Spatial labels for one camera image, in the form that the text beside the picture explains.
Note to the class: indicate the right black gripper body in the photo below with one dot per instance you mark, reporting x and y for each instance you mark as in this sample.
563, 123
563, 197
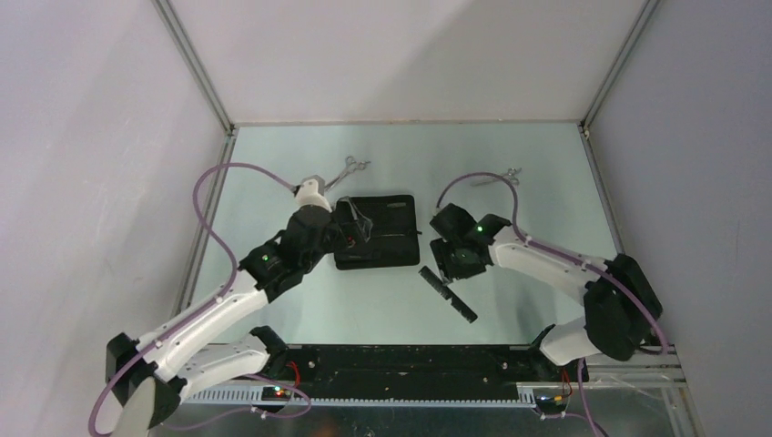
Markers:
451, 263

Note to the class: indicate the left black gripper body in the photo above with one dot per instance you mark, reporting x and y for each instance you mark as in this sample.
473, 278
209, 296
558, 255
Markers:
330, 244

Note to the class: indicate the black zippered tool case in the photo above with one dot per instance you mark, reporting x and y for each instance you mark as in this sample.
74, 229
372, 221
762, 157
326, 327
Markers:
394, 237

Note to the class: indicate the black straight comb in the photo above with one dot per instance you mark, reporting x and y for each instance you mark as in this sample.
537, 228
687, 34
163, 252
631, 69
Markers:
447, 294

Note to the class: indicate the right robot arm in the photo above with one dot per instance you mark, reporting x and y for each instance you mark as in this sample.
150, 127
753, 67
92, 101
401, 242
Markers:
620, 306

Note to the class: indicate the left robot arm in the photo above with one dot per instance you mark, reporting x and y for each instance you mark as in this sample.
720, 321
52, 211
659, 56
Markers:
152, 375

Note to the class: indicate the left silver scissors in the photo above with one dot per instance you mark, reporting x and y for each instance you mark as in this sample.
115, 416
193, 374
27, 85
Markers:
352, 165

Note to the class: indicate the silver scissors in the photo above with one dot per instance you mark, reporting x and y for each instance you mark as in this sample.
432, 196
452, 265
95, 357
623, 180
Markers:
511, 175
352, 165

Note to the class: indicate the right silver scissors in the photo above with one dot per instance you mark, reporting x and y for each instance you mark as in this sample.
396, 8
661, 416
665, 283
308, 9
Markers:
511, 175

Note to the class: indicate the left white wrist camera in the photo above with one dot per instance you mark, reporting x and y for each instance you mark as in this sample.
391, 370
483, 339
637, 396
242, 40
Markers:
311, 192

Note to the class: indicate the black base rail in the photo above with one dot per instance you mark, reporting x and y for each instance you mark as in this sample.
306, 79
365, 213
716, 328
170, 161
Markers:
417, 372

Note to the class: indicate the left aluminium frame post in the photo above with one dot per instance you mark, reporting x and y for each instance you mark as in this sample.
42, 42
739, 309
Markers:
171, 20

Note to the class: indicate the aluminium frame post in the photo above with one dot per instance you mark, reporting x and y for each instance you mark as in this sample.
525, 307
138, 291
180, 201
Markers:
625, 51
171, 20

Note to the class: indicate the right aluminium frame post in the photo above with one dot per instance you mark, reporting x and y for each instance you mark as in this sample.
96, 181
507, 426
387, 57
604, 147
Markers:
625, 51

